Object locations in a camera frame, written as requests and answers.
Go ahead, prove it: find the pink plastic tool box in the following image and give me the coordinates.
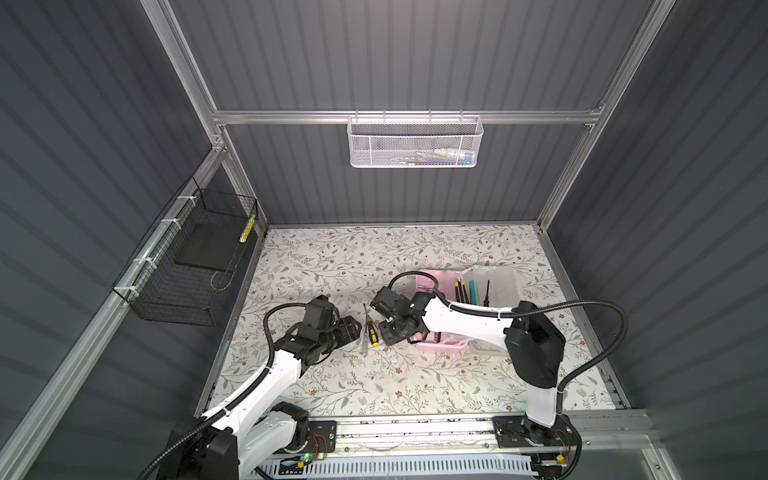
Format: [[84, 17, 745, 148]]
[[413, 265, 523, 355]]

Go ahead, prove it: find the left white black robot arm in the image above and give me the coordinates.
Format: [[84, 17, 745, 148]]
[[156, 295, 362, 479]]

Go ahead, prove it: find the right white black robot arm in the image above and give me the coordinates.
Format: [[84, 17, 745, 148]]
[[371, 287, 565, 429]]

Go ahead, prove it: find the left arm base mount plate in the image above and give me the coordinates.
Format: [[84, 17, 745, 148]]
[[276, 420, 338, 455]]

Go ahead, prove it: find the black wire basket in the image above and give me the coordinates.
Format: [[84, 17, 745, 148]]
[[113, 180, 259, 327]]

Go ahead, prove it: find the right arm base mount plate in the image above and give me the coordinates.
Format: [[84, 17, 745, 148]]
[[492, 414, 578, 450]]

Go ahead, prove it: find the black yellow screwdriver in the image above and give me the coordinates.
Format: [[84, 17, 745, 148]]
[[366, 320, 380, 347]]

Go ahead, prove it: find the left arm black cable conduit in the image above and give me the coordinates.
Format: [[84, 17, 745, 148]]
[[136, 302, 313, 480]]

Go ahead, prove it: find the black pad in basket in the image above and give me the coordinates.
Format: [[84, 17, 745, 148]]
[[174, 223, 241, 272]]

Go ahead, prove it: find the teal utility knife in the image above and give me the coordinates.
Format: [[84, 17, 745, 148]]
[[468, 280, 478, 305]]

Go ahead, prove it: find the white wire mesh basket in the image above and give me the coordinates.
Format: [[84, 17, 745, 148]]
[[346, 116, 484, 169]]

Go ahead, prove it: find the clear handled screwdriver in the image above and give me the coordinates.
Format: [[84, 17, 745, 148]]
[[361, 303, 369, 359]]

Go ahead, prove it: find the yellow tube in basket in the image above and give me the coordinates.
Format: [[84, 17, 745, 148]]
[[239, 215, 256, 244]]

